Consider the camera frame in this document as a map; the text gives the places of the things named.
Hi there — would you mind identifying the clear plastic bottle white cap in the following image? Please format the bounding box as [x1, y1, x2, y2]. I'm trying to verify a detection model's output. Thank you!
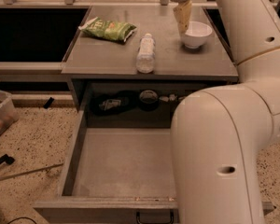
[136, 34, 155, 74]

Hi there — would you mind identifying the clear plastic storage bin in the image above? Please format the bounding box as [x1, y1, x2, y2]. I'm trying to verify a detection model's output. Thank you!
[0, 91, 19, 135]

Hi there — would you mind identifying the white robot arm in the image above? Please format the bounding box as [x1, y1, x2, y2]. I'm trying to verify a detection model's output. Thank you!
[171, 0, 280, 224]

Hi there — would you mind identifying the grey open top drawer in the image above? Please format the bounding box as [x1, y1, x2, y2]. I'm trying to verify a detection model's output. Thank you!
[33, 80, 275, 224]

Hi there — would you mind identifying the small black block on floor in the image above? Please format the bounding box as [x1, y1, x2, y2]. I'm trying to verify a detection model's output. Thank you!
[43, 97, 54, 109]

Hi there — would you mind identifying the grey cabinet with top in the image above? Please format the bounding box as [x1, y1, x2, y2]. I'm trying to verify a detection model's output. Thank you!
[63, 4, 238, 106]

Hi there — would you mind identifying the black clamp tool on floor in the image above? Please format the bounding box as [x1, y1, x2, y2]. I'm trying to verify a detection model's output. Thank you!
[0, 154, 15, 165]

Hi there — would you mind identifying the thin wooden stick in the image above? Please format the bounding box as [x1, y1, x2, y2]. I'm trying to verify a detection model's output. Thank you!
[0, 163, 63, 182]

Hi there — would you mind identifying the white ceramic bowl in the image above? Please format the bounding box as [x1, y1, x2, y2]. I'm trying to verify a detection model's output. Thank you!
[181, 21, 213, 49]

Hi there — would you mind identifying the black drawer handle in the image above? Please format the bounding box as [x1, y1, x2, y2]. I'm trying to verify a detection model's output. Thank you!
[135, 211, 175, 224]

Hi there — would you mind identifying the black cable on floor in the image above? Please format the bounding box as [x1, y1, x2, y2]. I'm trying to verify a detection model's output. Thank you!
[6, 217, 37, 224]

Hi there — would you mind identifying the green chip bag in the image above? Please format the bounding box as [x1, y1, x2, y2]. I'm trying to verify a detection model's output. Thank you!
[78, 17, 137, 43]

